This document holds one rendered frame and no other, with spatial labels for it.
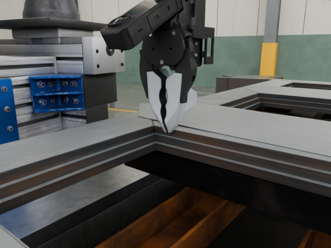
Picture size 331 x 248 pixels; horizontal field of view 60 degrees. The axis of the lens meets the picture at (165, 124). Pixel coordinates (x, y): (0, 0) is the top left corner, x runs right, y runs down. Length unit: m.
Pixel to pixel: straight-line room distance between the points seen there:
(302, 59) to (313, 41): 0.44
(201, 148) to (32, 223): 0.32
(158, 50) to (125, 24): 0.08
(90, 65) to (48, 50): 0.14
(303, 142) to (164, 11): 0.24
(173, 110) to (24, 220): 0.32
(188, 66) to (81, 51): 0.42
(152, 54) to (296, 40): 7.08
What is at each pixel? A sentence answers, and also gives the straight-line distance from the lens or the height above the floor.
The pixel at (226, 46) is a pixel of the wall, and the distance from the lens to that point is 7.69.
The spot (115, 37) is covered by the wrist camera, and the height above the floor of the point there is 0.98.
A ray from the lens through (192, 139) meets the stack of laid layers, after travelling 0.41.
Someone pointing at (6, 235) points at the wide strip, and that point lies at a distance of 0.22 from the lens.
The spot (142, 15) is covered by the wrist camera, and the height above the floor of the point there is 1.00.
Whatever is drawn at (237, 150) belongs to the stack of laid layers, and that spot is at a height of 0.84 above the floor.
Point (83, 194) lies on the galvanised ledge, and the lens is 0.62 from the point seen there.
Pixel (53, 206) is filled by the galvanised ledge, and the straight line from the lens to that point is 0.59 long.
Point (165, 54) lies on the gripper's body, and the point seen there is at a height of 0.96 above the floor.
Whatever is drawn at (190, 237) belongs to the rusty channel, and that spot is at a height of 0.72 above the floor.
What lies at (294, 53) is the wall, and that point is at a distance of 7.44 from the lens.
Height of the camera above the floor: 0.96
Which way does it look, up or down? 14 degrees down
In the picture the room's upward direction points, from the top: straight up
